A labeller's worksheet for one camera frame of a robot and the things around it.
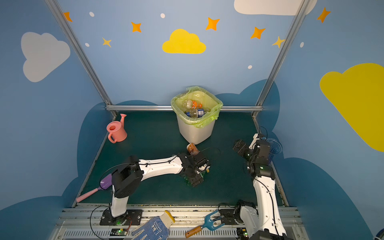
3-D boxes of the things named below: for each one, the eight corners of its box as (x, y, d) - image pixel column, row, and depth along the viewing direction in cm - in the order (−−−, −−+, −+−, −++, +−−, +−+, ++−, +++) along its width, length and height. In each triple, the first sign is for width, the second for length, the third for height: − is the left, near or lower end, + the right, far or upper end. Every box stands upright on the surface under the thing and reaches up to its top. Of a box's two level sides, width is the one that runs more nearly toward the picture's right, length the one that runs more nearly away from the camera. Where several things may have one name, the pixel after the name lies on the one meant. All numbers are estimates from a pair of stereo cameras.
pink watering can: (110, 145, 104) (102, 135, 95) (119, 124, 116) (113, 113, 107) (123, 145, 104) (116, 135, 95) (131, 124, 116) (125, 113, 107)
